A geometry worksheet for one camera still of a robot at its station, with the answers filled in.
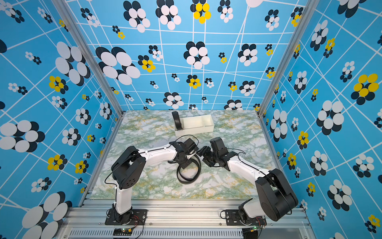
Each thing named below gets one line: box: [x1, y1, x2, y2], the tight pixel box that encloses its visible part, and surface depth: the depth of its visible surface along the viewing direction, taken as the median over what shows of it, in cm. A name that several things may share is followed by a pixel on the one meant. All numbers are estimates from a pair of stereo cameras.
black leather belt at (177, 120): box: [171, 111, 183, 130], surface depth 101 cm
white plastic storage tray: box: [174, 114, 215, 137], surface depth 112 cm
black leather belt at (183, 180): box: [176, 154, 202, 185], surface depth 87 cm
